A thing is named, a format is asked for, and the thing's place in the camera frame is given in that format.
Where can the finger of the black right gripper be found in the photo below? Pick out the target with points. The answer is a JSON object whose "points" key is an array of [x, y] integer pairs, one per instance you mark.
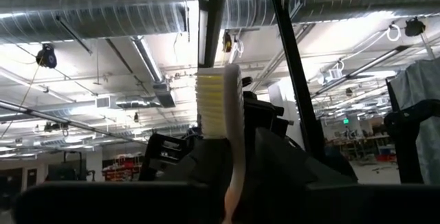
{"points": [[264, 110], [163, 157]]}

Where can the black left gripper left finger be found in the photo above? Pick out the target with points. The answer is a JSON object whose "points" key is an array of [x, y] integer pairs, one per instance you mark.
{"points": [[120, 203]]}

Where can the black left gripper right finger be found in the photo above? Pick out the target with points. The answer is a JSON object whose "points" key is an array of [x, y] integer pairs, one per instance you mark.
{"points": [[326, 203]]}

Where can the orange and white toothbrush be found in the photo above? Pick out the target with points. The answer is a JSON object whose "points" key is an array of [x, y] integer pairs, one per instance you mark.
{"points": [[235, 114]]}

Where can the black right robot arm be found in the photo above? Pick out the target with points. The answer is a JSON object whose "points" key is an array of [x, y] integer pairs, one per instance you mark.
{"points": [[292, 62]]}

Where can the red storage shelf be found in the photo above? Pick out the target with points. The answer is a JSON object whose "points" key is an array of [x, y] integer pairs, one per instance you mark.
{"points": [[120, 169]]}

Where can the yellow black ceiling reel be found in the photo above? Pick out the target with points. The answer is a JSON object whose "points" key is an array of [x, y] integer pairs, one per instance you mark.
{"points": [[227, 42]]}

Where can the white ceiling air vent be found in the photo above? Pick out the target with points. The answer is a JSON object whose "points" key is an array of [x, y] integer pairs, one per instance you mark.
{"points": [[103, 102]]}

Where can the black overhead rig beam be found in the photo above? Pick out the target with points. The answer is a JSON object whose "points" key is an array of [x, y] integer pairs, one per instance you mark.
{"points": [[218, 18]]}

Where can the grey fabric cover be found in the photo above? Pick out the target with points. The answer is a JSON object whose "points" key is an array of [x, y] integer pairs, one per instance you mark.
{"points": [[419, 79]]}

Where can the silver ventilation duct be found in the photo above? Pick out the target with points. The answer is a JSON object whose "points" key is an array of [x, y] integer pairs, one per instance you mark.
{"points": [[86, 18]]}

